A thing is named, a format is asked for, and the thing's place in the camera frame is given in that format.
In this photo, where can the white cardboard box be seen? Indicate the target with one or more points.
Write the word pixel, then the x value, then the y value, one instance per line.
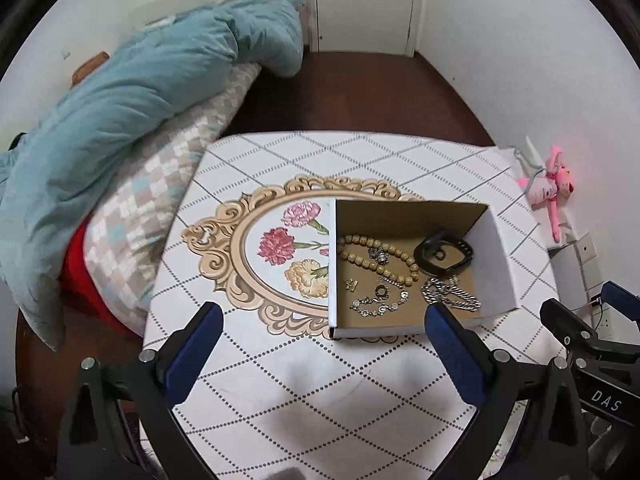
pixel 373 242

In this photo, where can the checkered bed sheet mattress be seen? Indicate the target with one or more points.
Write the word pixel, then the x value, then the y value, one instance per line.
pixel 127 231

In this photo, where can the black smart band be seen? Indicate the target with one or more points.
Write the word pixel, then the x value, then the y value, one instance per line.
pixel 443 255

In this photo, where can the white door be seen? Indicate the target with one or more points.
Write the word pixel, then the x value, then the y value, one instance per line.
pixel 372 26

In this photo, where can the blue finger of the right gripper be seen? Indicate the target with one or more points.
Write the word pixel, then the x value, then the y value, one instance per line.
pixel 627 303
pixel 567 328

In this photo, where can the wooden headboard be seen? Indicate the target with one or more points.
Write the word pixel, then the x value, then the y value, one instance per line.
pixel 88 68

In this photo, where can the gold H earring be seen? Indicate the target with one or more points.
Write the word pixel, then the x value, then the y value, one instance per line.
pixel 351 285

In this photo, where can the pink panther plush toy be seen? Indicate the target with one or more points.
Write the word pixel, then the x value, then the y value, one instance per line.
pixel 550 183

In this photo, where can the teal blue duvet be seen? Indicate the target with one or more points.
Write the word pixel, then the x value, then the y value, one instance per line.
pixel 59 170

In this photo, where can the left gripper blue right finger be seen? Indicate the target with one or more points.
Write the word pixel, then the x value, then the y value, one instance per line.
pixel 466 359

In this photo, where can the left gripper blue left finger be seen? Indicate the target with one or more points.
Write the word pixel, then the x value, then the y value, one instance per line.
pixel 185 353

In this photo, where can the white power strip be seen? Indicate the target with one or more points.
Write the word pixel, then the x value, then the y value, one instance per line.
pixel 594 265

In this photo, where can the red fabric under mattress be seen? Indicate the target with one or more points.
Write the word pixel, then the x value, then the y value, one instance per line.
pixel 78 289

